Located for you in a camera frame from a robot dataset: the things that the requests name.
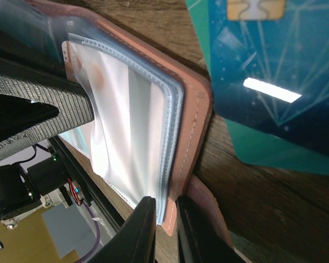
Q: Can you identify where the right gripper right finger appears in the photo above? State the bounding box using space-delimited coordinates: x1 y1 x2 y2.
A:
176 196 243 262

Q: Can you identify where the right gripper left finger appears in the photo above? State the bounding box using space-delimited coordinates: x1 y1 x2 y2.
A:
90 196 156 263

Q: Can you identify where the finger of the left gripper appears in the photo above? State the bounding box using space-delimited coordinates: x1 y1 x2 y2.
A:
0 29 94 161

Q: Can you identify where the pink leather card holder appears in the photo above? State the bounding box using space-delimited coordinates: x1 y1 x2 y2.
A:
0 0 234 247

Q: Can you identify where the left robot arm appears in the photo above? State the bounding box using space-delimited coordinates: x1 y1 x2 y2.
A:
0 29 94 220

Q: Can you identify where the teal VIP card lower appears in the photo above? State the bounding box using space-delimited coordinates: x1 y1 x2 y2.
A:
186 0 329 176

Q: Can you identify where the dark blue card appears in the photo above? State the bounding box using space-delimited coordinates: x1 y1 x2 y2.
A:
208 1 329 156

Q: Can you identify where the black aluminium front rail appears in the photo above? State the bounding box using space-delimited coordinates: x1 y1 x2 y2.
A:
48 136 124 231

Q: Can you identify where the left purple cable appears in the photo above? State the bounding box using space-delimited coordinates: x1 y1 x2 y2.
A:
76 205 101 263

